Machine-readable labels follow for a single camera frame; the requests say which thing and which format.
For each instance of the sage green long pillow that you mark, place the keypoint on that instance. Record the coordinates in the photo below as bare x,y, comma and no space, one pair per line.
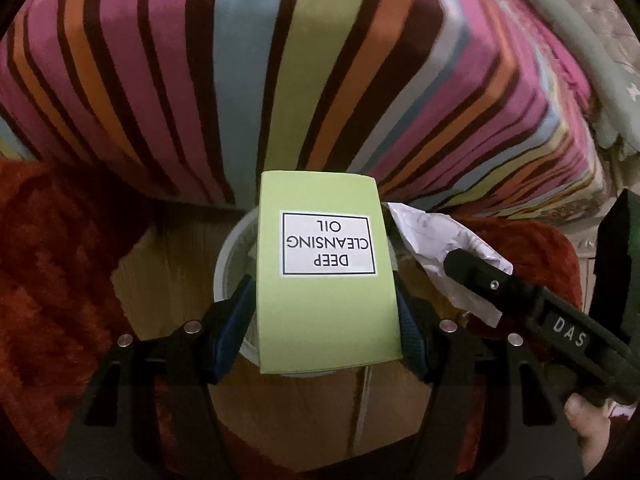
617,89

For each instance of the green cleansing oil box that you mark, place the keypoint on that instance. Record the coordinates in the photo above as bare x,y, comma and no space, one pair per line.
319,192

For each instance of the tufted beige headboard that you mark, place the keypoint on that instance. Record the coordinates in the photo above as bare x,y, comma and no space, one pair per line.
607,20

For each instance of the white paper sheet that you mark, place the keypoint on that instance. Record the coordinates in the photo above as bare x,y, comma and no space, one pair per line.
429,238

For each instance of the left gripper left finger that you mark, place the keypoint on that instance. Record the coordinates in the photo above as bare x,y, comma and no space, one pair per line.
116,434

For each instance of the right hand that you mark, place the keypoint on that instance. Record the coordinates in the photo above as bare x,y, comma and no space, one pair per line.
593,427

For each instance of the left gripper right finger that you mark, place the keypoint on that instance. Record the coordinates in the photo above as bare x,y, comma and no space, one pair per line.
491,413

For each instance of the red fluffy rug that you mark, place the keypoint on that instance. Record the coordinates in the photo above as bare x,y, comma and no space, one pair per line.
85,259

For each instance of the striped colourful bed sheet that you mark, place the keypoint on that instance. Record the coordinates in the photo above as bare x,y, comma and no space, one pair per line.
468,106

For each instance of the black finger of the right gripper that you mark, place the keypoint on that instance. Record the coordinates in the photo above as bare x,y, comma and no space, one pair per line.
520,299

